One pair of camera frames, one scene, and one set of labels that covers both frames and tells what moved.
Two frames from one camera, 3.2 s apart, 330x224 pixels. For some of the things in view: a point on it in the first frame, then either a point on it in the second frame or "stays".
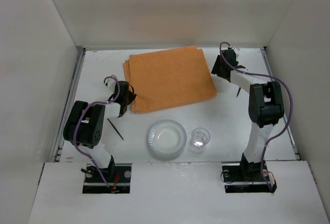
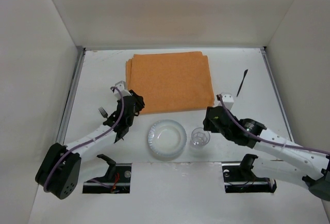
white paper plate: [166, 138] stays
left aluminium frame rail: [57, 152] stays
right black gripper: [219, 67] to [213, 120]
